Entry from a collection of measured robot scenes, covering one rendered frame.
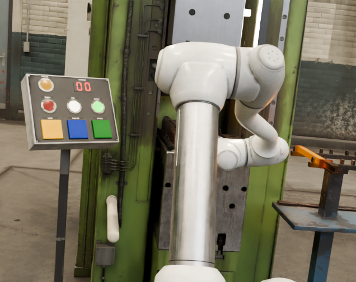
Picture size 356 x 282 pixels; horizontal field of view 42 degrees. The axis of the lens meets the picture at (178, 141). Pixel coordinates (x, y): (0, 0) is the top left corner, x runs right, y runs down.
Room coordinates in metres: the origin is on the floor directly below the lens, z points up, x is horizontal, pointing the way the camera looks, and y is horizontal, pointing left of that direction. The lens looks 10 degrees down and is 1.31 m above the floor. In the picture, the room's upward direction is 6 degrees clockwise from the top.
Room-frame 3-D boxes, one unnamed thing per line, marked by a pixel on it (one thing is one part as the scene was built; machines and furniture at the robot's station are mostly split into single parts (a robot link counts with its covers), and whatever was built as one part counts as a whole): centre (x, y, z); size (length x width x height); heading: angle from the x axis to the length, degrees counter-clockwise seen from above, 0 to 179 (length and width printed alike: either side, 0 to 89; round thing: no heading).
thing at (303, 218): (1.94, -0.67, 0.70); 0.40 x 0.30 x 0.02; 97
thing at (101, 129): (1.82, 0.30, 1.01); 0.07 x 0.05 x 0.07; 125
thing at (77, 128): (1.76, 0.39, 1.01); 0.07 x 0.05 x 0.07; 125
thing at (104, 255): (2.10, 0.29, 0.36); 0.09 x 0.07 x 0.12; 100
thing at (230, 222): (2.27, -0.10, 0.69); 0.56 x 0.38 x 0.45; 10
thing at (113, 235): (1.89, 0.24, 0.62); 0.44 x 0.05 x 0.05; 10
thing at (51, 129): (1.70, 0.47, 1.01); 0.07 x 0.05 x 0.07; 125
